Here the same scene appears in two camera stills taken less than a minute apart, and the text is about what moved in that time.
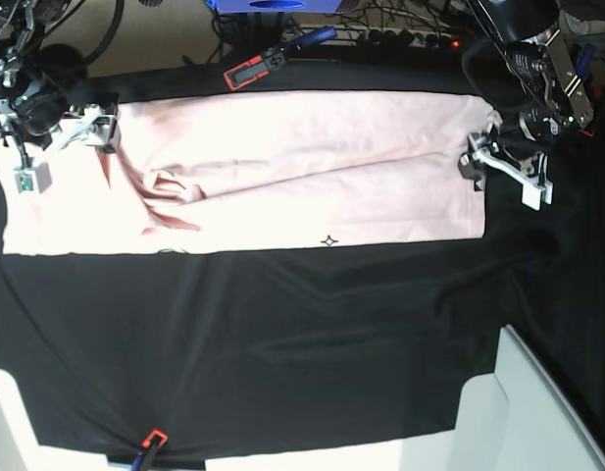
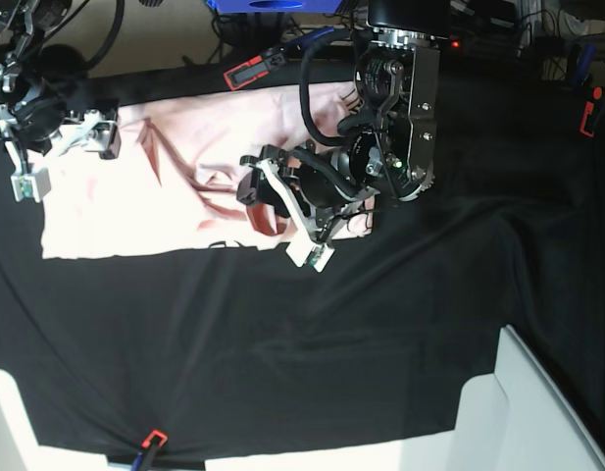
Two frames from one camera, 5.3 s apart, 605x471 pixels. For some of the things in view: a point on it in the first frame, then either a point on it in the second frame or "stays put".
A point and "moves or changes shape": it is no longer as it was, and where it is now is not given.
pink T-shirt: x=202 y=175 moves or changes shape
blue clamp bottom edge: x=143 y=461 stays put
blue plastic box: x=275 y=6 stays put
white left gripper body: x=535 y=185 -> x=313 y=250
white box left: x=13 y=444 stays put
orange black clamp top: x=262 y=65 stays put
